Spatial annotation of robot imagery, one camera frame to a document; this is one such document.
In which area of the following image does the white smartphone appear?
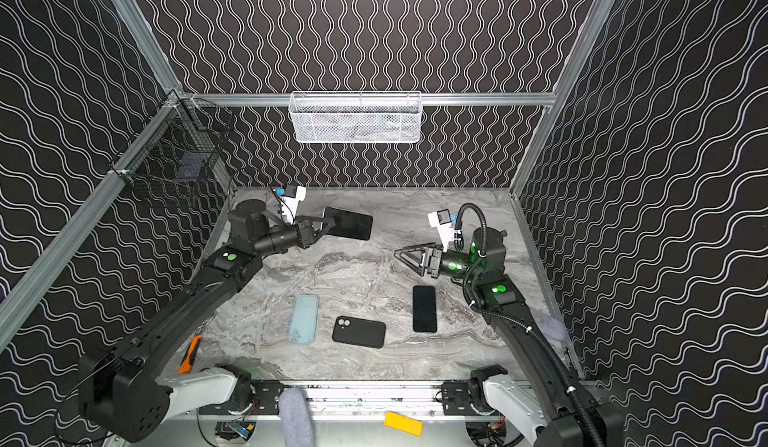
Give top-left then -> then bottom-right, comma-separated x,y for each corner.
323,207 -> 374,241

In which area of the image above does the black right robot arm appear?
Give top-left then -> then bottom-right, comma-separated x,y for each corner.
394,227 -> 624,446

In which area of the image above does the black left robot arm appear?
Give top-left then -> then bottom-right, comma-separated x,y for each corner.
75,200 -> 343,442

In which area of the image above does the black phone case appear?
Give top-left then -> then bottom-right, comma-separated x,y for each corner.
332,316 -> 386,349

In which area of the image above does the light blue phone case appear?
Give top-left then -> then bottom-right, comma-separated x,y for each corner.
288,294 -> 319,345

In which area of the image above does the dark blue smartphone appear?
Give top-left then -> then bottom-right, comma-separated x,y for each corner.
412,286 -> 438,333

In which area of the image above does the lavender cloth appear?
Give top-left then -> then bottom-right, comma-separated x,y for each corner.
532,311 -> 567,342

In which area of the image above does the yellow block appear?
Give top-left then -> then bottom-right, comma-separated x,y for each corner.
384,411 -> 424,437

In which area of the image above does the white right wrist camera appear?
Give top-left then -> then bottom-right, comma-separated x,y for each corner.
428,209 -> 456,252

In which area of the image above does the white wire mesh basket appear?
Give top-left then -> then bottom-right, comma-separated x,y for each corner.
288,91 -> 423,144

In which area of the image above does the black wire mesh basket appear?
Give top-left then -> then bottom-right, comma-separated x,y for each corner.
119,97 -> 235,209

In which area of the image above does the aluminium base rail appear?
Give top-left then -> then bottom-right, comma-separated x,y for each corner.
119,378 -> 607,424

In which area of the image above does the orange handled tool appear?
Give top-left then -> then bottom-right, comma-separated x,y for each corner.
177,335 -> 202,374

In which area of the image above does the black corrugated cable conduit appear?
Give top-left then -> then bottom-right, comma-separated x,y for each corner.
452,202 -> 607,447

